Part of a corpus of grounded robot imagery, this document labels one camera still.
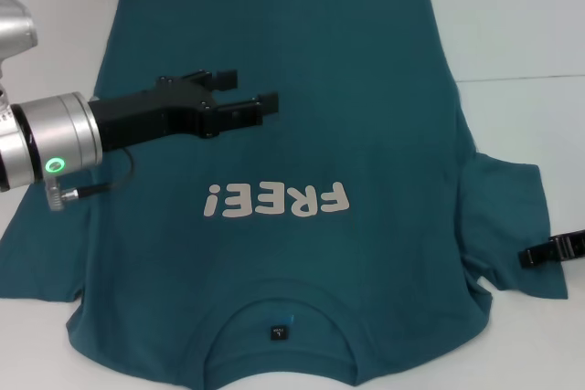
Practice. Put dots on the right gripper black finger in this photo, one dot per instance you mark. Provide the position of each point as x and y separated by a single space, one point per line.
548 250

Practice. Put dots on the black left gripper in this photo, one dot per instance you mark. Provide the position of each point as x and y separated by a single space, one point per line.
151 113

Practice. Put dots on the teal FREE print T-shirt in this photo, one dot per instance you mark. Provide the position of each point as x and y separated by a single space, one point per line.
320 88

